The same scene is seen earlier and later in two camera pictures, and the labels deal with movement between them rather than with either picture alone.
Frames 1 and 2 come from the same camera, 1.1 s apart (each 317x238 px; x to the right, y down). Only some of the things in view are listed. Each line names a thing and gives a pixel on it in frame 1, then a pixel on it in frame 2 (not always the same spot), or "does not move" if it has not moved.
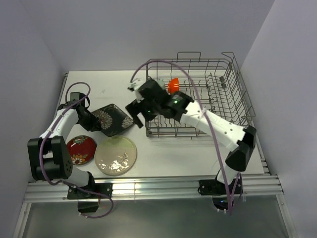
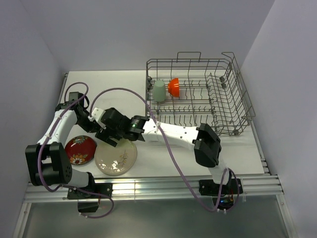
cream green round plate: (115, 155) does not move
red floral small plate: (81, 149) does not move
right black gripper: (133, 108) → (104, 134)
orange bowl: (174, 86) does not move
